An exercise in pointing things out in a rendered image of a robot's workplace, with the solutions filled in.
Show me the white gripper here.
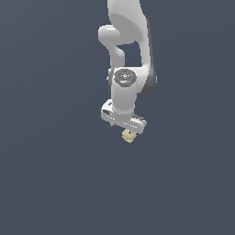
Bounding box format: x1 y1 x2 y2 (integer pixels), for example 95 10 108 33
100 98 148 138

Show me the small beige object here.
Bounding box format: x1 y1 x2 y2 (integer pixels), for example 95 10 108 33
121 128 137 144

